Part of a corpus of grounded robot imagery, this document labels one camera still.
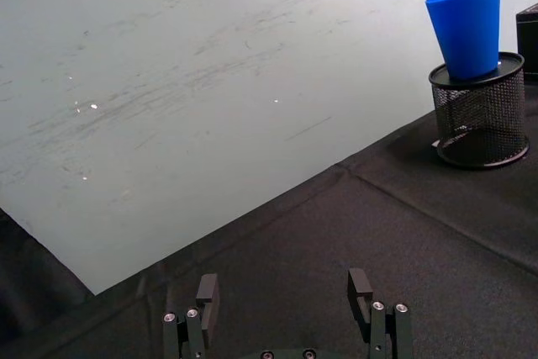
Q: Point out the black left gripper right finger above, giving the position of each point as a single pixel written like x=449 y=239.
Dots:
x=378 y=325

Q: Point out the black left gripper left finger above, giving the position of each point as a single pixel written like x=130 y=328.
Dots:
x=207 y=313

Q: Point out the black table cloth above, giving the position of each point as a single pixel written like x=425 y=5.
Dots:
x=336 y=258

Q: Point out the black mesh pen holder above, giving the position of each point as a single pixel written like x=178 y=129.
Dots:
x=481 y=119

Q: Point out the blue plastic cup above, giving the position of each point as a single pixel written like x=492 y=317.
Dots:
x=471 y=31

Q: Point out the black box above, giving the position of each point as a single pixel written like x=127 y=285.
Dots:
x=528 y=35

